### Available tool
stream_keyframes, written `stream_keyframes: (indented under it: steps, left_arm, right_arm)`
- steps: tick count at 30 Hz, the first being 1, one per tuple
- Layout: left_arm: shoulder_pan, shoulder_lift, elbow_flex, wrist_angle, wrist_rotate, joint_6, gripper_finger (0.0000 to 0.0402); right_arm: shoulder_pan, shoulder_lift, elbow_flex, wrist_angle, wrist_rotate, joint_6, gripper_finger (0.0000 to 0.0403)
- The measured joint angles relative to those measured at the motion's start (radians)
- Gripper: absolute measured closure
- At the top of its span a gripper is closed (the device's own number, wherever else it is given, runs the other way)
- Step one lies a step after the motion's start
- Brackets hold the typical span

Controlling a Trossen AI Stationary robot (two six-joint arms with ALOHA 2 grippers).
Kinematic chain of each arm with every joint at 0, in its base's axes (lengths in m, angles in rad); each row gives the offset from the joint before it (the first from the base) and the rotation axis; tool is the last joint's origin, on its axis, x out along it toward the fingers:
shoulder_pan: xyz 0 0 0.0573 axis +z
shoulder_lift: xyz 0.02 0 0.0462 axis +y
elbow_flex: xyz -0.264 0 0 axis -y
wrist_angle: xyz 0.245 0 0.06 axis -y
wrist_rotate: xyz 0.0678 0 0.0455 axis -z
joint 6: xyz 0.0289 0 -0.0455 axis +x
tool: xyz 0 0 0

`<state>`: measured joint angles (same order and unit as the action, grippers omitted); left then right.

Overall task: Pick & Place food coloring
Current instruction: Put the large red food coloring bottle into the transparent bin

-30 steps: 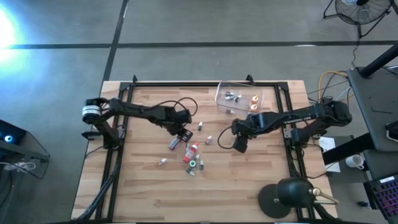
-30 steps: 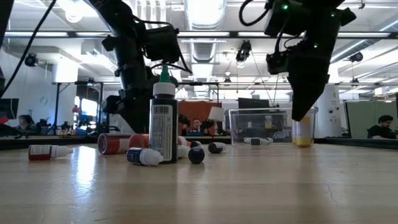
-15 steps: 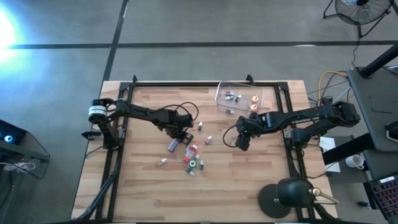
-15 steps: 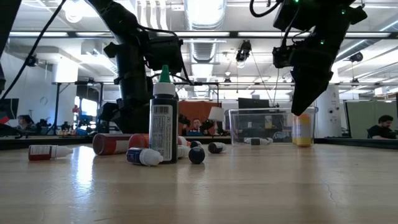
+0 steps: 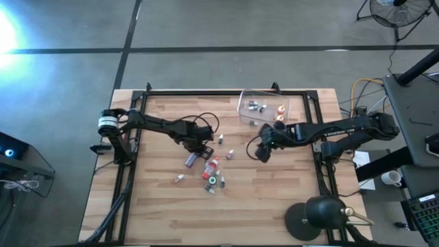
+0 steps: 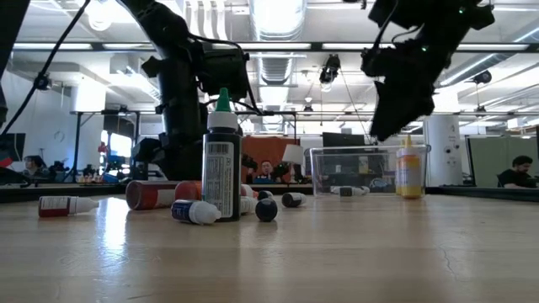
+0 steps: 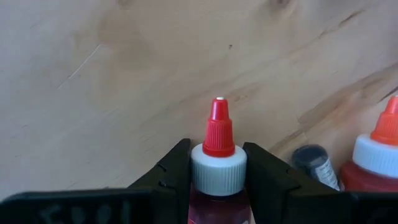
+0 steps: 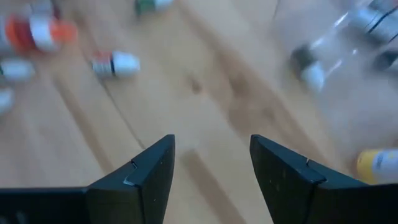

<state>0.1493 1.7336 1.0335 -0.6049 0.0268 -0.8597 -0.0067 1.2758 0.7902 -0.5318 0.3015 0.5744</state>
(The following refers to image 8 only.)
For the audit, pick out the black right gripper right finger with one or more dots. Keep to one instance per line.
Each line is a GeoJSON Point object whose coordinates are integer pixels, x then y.
{"type": "Point", "coordinates": [286, 180]}

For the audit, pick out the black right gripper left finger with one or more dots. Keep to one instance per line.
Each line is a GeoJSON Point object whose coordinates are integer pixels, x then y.
{"type": "Point", "coordinates": [140, 186]}

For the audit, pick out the large yellow food coloring bottle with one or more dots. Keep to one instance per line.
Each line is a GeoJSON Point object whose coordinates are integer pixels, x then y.
{"type": "Point", "coordinates": [377, 166]}

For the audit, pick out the small red food coloring bottle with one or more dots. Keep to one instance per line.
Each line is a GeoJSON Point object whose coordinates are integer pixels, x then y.
{"type": "Point", "coordinates": [115, 63]}

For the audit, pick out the small green food coloring bottle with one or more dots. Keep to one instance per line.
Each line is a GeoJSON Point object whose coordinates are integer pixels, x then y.
{"type": "Point", "coordinates": [15, 70]}
{"type": "Point", "coordinates": [152, 4]}

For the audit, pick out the clear plastic container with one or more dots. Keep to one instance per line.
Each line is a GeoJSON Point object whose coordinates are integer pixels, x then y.
{"type": "Point", "coordinates": [357, 102]}

